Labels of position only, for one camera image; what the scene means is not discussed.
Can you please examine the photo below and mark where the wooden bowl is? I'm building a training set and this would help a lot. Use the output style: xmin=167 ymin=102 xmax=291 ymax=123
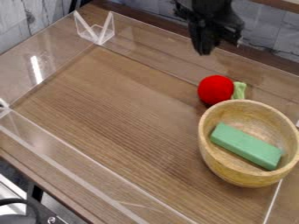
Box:
xmin=198 ymin=100 xmax=299 ymax=188

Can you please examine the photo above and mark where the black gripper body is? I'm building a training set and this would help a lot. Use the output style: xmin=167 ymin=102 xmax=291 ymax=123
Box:
xmin=174 ymin=0 xmax=244 ymax=32

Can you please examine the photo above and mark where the green rectangular block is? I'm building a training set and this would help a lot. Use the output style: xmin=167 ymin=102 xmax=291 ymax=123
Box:
xmin=210 ymin=122 xmax=283 ymax=171

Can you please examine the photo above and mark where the clear acrylic tray wall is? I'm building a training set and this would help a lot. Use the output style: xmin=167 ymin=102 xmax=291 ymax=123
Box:
xmin=0 ymin=99 xmax=198 ymax=224

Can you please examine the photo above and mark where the red plush fruit green leaf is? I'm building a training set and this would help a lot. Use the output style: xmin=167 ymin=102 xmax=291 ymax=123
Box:
xmin=198 ymin=75 xmax=247 ymax=105

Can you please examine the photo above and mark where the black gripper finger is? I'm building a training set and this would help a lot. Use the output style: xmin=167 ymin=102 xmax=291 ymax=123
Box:
xmin=188 ymin=21 xmax=220 ymax=56
xmin=220 ymin=28 xmax=242 ymax=46

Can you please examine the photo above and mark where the black cable bottom left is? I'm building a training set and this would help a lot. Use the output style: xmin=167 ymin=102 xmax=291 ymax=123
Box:
xmin=0 ymin=198 xmax=39 ymax=224

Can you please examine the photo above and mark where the black metal table frame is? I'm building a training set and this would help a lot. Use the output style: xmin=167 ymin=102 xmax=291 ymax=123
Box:
xmin=24 ymin=182 xmax=71 ymax=224

